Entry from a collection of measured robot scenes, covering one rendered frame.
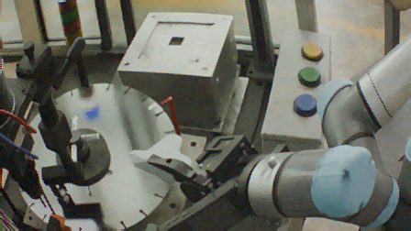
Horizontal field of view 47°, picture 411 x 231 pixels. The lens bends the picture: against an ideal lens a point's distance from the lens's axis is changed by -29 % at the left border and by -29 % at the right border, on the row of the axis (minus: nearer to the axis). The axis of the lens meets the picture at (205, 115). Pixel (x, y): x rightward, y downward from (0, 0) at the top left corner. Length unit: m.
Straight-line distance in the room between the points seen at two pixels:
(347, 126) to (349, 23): 2.01
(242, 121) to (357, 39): 1.46
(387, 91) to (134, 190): 0.43
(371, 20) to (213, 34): 1.67
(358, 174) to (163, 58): 0.67
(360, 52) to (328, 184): 2.00
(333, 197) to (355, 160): 0.04
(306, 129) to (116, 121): 0.30
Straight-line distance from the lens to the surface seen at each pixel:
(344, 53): 2.51
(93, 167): 0.93
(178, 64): 1.13
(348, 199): 0.55
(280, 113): 1.04
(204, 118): 1.19
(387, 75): 0.70
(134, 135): 0.97
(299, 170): 0.59
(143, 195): 0.90
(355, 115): 0.71
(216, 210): 0.68
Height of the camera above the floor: 1.67
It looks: 47 degrees down
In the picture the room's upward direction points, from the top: 10 degrees counter-clockwise
